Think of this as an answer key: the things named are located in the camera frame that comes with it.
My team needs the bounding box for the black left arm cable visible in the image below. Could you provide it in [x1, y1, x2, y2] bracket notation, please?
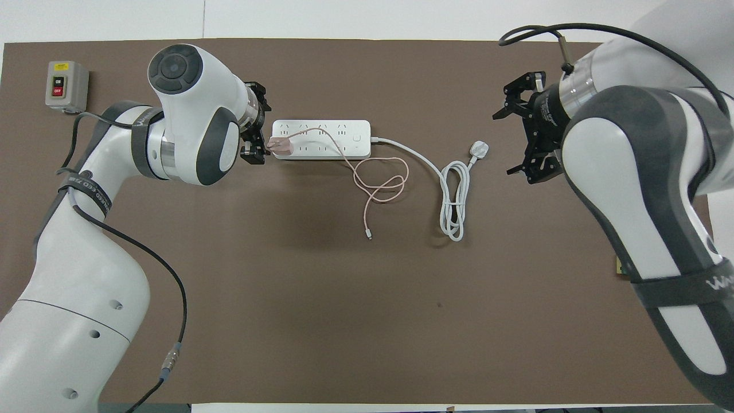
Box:
[56, 110, 188, 413]

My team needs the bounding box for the grey on-off switch box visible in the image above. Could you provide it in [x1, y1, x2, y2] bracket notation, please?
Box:
[45, 61, 90, 114]

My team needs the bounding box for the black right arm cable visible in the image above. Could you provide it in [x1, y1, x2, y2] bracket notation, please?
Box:
[498, 23, 716, 107]

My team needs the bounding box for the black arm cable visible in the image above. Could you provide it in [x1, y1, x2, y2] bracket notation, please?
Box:
[498, 23, 716, 107]
[56, 110, 188, 413]

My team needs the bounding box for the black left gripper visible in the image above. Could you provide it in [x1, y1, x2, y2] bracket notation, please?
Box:
[240, 81, 272, 166]

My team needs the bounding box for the white power strip with cord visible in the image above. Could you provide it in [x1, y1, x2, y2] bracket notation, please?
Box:
[272, 119, 490, 242]

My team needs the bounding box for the brown table mat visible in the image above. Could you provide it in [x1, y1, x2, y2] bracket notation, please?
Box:
[0, 38, 715, 404]

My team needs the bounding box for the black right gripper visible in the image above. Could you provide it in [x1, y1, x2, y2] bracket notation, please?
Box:
[492, 71, 574, 185]

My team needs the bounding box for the pink charging cable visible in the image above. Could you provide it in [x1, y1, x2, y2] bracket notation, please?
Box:
[281, 127, 409, 240]

